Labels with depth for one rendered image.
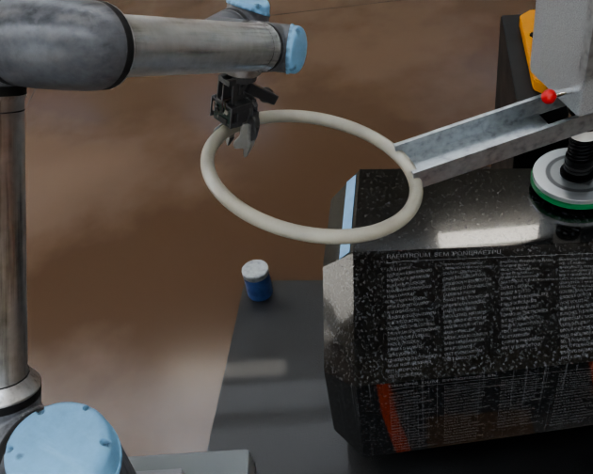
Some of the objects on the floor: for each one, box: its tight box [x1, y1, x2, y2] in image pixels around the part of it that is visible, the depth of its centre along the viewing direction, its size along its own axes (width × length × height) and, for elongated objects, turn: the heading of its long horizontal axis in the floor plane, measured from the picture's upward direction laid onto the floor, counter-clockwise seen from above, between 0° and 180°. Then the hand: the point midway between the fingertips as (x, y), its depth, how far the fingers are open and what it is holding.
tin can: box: [242, 260, 273, 302], centre depth 279 cm, size 10×10×13 cm
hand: (239, 145), depth 177 cm, fingers closed on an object, 5 cm apart
